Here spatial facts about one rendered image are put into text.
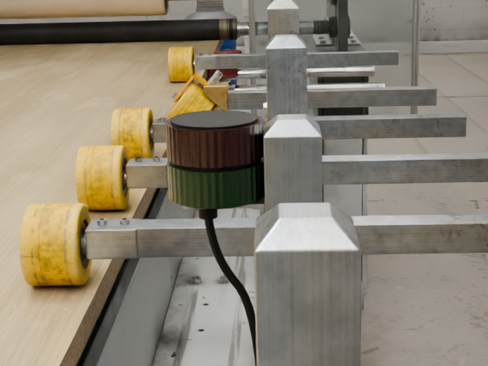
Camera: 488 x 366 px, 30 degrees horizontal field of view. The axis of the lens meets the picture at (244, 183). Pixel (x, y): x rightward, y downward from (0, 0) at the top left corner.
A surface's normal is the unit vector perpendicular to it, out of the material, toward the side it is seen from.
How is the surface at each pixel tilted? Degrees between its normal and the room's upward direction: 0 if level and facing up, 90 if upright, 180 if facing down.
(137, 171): 90
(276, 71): 90
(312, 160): 90
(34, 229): 53
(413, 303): 0
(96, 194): 102
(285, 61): 90
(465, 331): 0
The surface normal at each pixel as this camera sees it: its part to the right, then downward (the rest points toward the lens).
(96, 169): -0.04, -0.21
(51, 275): -0.01, 0.72
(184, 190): -0.62, 0.22
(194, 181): -0.38, 0.25
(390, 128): -0.03, 0.26
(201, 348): -0.03, -0.96
